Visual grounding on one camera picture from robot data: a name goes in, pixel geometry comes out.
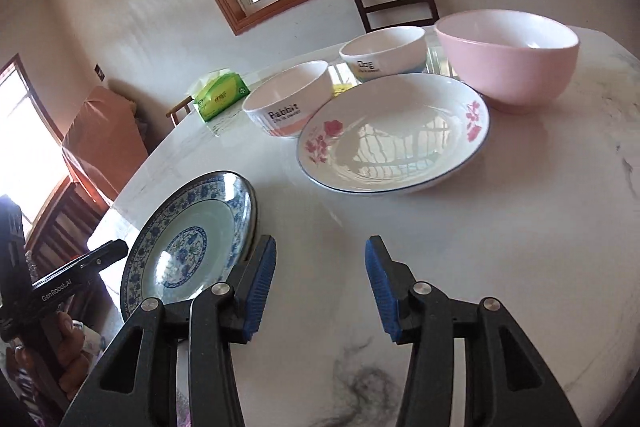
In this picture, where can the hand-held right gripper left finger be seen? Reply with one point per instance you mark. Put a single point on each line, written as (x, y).
(260, 287)

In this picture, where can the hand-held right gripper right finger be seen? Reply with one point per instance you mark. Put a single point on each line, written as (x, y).
(380, 287)

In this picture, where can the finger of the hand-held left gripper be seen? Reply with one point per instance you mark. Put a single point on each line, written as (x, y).
(102, 254)

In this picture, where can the blue patterned plate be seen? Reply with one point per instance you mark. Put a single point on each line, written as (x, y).
(190, 227)

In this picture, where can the white plate pink flowers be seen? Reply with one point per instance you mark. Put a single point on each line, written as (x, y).
(390, 142)

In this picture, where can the white bowl pink base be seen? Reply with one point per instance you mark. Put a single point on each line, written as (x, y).
(290, 97)

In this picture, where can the white bowl blue base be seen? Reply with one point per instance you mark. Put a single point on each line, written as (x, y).
(385, 52)

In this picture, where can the large pink bowl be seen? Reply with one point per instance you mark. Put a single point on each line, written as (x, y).
(510, 67)

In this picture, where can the person's left hand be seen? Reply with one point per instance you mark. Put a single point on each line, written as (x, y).
(67, 347)

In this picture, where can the brown wooden bench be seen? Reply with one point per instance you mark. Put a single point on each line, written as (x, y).
(65, 217)

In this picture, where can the person's patterned purple clothing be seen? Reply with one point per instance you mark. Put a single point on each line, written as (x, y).
(22, 389)

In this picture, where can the pink covered furniture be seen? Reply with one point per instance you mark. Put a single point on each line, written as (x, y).
(100, 142)

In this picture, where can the small side window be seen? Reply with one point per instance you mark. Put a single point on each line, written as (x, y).
(20, 147)

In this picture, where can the light wooden chair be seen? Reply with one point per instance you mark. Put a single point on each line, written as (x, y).
(180, 106)

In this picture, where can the green tissue pack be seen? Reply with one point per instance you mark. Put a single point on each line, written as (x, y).
(222, 94)

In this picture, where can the dark wall switch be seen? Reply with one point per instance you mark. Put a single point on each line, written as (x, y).
(99, 72)

